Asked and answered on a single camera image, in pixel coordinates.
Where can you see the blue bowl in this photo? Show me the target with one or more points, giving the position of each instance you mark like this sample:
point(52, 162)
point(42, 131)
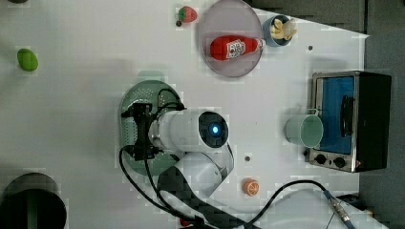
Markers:
point(266, 28)

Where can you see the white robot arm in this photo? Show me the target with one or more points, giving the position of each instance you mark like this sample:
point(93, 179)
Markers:
point(198, 141)

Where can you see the black cylinder stand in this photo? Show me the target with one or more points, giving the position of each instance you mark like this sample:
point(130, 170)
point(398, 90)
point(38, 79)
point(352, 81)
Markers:
point(31, 201)

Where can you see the black toaster oven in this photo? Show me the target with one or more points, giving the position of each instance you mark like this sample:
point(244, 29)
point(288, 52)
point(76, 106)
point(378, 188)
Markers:
point(354, 108)

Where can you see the red ketchup bottle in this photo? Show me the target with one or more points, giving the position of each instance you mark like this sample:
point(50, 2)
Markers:
point(233, 46)

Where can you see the grey round plate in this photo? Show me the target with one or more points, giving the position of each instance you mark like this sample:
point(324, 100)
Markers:
point(230, 17)

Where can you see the yellow banana pieces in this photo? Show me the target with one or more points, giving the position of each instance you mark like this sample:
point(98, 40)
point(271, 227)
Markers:
point(280, 30)

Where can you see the red strawberry toy top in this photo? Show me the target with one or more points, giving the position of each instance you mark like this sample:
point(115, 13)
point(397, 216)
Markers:
point(187, 14)

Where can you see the green mug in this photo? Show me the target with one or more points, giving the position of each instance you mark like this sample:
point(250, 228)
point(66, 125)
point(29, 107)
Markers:
point(305, 129)

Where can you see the green lime toy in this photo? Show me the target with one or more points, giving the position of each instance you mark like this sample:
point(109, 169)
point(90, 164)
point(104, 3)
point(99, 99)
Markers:
point(27, 60)

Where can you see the orange slice toy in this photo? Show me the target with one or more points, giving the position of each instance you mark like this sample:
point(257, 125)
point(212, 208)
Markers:
point(251, 187)

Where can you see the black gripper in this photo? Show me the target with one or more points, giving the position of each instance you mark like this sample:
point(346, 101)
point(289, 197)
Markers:
point(144, 148)

